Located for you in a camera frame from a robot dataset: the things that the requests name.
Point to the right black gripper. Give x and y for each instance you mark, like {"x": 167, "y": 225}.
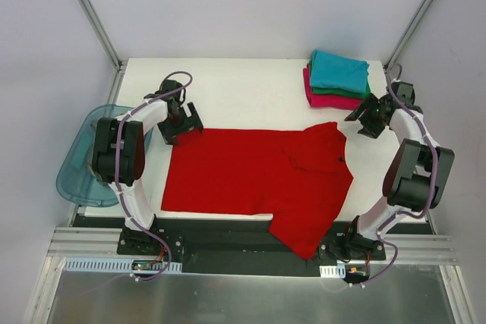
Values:
{"x": 365, "y": 120}

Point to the grey crumpled t shirt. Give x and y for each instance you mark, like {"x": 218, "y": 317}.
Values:
{"x": 91, "y": 157}

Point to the red t shirt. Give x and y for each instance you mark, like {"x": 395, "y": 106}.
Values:
{"x": 299, "y": 177}

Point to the left white cable duct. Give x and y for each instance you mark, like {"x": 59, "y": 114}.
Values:
{"x": 110, "y": 265}

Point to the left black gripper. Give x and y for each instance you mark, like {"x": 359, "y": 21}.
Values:
{"x": 184, "y": 124}

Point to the left aluminium frame post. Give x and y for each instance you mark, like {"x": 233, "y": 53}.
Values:
{"x": 100, "y": 32}

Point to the right white cable duct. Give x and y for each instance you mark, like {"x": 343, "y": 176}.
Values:
{"x": 337, "y": 271}

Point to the blue plastic bin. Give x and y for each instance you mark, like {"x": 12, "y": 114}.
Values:
{"x": 76, "y": 180}

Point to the pink folded t shirt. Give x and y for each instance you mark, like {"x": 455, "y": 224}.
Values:
{"x": 327, "y": 100}

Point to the teal folded t shirt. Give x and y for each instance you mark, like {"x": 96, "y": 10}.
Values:
{"x": 329, "y": 71}

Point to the green folded t shirt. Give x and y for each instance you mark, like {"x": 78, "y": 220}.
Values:
{"x": 341, "y": 92}

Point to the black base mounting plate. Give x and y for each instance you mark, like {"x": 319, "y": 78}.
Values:
{"x": 330, "y": 248}

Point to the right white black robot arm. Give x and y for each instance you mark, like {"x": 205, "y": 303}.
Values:
{"x": 414, "y": 182}

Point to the white cable duct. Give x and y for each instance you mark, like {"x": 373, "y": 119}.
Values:
{"x": 337, "y": 271}
{"x": 110, "y": 265}

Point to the aluminium frame post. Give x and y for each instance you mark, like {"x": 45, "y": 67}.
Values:
{"x": 100, "y": 32}
{"x": 409, "y": 32}

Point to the right aluminium frame post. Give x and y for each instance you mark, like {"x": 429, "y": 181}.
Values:
{"x": 409, "y": 32}

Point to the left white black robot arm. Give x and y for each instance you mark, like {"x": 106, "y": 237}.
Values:
{"x": 141, "y": 233}

